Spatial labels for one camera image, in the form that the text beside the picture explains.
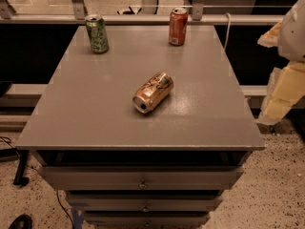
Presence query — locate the green soda can upright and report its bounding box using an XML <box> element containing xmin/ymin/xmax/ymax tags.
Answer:
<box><xmin>85</xmin><ymin>14</ymin><xmax>109</xmax><ymax>53</ymax></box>

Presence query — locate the middle grey drawer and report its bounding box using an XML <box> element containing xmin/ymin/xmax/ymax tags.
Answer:
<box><xmin>67</xmin><ymin>193</ymin><xmax>222</xmax><ymax>212</ymax></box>

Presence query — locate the bottom grey drawer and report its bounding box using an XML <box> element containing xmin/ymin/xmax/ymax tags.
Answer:
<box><xmin>84</xmin><ymin>212</ymin><xmax>210</xmax><ymax>226</ymax></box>

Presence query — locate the grey drawer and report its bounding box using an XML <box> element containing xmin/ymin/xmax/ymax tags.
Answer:
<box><xmin>39</xmin><ymin>167</ymin><xmax>243</xmax><ymax>191</ymax></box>
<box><xmin>84</xmin><ymin>212</ymin><xmax>210</xmax><ymax>226</ymax></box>
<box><xmin>67</xmin><ymin>193</ymin><xmax>222</xmax><ymax>212</ymax></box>

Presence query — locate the black shoe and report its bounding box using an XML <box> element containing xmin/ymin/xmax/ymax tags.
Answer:
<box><xmin>9</xmin><ymin>215</ymin><xmax>32</xmax><ymax>229</ymax></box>

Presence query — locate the white cable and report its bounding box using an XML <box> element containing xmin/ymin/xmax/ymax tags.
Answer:
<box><xmin>223</xmin><ymin>12</ymin><xmax>232</xmax><ymax>52</ymax></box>

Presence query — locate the metal railing frame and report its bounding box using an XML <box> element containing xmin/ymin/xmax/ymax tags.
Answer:
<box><xmin>0</xmin><ymin>0</ymin><xmax>287</xmax><ymax>27</ymax></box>

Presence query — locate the red soda can upright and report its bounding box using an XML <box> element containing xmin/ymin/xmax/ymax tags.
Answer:
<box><xmin>169</xmin><ymin>8</ymin><xmax>188</xmax><ymax>46</ymax></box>

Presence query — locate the orange soda can lying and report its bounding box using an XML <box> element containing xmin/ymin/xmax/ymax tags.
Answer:
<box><xmin>132</xmin><ymin>72</ymin><xmax>173</xmax><ymax>114</ymax></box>

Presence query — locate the black floor cable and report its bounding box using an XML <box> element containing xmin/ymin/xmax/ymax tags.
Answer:
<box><xmin>55</xmin><ymin>190</ymin><xmax>76</xmax><ymax>229</ymax></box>

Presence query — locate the grey drawer cabinet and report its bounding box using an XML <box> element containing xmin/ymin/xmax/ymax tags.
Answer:
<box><xmin>15</xmin><ymin>24</ymin><xmax>266</xmax><ymax>229</ymax></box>

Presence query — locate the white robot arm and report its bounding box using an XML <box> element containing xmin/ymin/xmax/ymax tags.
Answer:
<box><xmin>257</xmin><ymin>0</ymin><xmax>305</xmax><ymax>125</ymax></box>

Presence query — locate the black table leg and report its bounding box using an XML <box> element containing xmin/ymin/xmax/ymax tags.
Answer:
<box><xmin>13</xmin><ymin>150</ymin><xmax>30</xmax><ymax>186</ymax></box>

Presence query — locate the top grey drawer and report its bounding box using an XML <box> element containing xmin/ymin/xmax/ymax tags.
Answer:
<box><xmin>39</xmin><ymin>167</ymin><xmax>243</xmax><ymax>191</ymax></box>

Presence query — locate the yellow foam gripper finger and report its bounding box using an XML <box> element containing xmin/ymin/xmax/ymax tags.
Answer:
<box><xmin>258</xmin><ymin>62</ymin><xmax>305</xmax><ymax>125</ymax></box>
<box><xmin>257</xmin><ymin>22</ymin><xmax>281</xmax><ymax>48</ymax></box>

